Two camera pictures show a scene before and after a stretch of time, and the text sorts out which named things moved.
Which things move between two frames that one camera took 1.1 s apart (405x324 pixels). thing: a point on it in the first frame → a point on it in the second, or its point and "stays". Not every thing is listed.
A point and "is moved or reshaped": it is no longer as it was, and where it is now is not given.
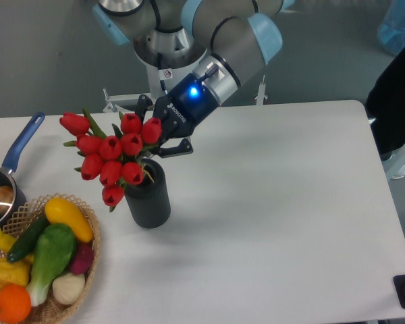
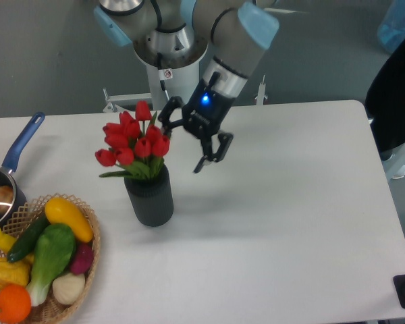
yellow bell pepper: [1, 272] stays
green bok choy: [55, 248] stays
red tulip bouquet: [115, 161] is moved or reshaped
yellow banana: [4, 242] stays
